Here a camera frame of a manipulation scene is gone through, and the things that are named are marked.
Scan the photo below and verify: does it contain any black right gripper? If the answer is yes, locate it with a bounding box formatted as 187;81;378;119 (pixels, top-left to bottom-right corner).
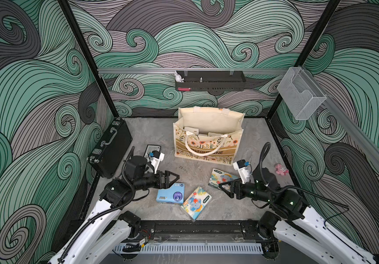
218;176;270;203

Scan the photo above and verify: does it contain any black briefcase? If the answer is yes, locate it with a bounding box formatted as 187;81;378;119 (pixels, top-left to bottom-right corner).
87;118;133;179

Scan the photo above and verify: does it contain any aluminium wall rail back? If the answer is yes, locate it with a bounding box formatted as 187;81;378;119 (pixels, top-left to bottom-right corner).
98;67;289;75

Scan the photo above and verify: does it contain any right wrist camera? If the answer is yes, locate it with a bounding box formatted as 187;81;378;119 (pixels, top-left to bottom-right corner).
233;159;251;184

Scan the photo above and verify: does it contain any black corner frame post right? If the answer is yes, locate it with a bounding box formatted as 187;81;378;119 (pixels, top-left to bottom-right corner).
266;1;340;121

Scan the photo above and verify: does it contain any aluminium wall rail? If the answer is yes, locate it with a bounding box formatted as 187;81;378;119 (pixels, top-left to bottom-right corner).
98;67;289;75
306;71;379;172

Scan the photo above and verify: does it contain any clear acrylic wall box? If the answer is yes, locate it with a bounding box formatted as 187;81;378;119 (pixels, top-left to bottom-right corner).
277;67;327;121

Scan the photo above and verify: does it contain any black corner frame post left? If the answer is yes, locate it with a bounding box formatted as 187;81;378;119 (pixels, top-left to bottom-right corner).
57;0;120;118

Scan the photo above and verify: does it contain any black corner frame post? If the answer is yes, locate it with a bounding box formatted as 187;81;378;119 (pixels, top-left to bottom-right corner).
266;1;340;121
57;0;120;118

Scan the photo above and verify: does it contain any green tissue pack upper left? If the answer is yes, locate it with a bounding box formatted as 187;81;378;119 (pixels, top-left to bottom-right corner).
144;145;161;161

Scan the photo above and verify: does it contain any blue dog tissue pack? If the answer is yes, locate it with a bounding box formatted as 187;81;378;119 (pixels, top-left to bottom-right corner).
156;183;185;205

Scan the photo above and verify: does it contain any aluminium wall rail right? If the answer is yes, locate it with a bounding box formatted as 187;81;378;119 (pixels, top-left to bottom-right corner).
306;71;379;172

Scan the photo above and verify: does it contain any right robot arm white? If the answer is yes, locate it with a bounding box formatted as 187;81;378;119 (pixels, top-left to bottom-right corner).
219;180;379;264

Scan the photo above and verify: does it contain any floral canvas tote bag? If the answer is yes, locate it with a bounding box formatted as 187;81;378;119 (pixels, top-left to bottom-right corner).
173;107;245;166

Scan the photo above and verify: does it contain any pink toy figure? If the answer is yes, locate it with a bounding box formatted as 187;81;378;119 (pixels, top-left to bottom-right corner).
275;164;289;176

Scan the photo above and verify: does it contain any white rabbit figurine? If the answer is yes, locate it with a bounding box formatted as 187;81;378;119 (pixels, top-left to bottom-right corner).
174;71;185;83

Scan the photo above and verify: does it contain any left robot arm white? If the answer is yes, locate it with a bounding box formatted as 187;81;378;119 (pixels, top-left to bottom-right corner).
48;170;179;264

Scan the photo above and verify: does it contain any black wall shelf tray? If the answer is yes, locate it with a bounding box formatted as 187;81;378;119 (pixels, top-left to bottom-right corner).
175;71;247;92

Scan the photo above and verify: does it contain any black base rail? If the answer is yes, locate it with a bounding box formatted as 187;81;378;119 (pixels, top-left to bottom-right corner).
140;220;265;243

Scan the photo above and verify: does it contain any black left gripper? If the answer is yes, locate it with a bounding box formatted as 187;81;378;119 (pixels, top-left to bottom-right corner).
132;170;178;192

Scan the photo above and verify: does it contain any elephant print tissue pack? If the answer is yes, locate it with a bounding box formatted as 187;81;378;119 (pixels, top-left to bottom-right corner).
208;168;240;189

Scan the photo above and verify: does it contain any white slotted cable duct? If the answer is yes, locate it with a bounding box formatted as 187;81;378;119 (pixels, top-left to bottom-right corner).
130;243;263;255

